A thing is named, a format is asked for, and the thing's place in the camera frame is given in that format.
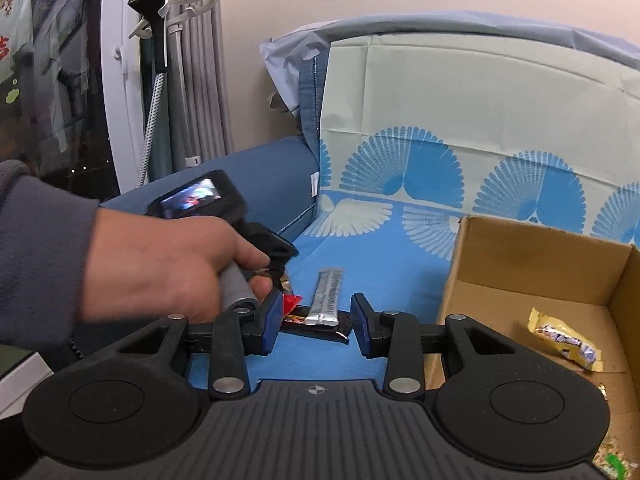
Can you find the person's left hand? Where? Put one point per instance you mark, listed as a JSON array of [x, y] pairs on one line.
[[165, 270]]

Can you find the black snack packet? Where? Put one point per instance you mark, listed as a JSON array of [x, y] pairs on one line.
[[330, 334]]

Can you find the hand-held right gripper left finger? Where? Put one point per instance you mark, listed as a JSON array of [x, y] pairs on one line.
[[272, 320]]

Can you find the yellow snack bar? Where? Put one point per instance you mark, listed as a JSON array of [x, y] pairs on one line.
[[565, 342]]

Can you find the blue fan-printed blanket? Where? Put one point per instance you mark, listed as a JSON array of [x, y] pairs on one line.
[[450, 110]]

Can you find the green and white snack packet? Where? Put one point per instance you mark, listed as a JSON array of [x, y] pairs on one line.
[[612, 460]]

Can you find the white fabric tag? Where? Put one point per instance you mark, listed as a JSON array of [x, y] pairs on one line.
[[314, 185]]

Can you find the white window frame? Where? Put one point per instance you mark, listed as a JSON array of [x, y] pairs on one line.
[[120, 110]]

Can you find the white box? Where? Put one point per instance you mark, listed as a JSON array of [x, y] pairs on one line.
[[20, 385]]

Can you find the grey-blue pillow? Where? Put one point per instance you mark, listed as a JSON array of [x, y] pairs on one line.
[[295, 50]]

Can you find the cardboard box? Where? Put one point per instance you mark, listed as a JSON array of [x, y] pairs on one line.
[[525, 270]]

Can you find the silver stick packet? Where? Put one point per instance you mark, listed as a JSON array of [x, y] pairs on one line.
[[327, 295]]

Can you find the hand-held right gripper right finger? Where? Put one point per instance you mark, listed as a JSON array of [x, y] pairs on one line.
[[359, 325]]

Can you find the person's left forearm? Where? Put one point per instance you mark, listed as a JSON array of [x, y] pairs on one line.
[[40, 250]]

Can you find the clear bag of cookies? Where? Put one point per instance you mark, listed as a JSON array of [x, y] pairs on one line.
[[287, 286]]

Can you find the grey curtain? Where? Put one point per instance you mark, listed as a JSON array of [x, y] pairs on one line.
[[200, 70]]

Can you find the blue denim cushion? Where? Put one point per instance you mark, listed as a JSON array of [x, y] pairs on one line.
[[309, 110]]

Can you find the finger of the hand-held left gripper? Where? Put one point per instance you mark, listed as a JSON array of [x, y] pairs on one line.
[[277, 272]]

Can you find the small red snack wrapper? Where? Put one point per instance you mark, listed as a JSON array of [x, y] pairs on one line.
[[291, 302]]

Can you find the gold wrapped candy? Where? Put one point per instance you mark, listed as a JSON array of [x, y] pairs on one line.
[[603, 391]]

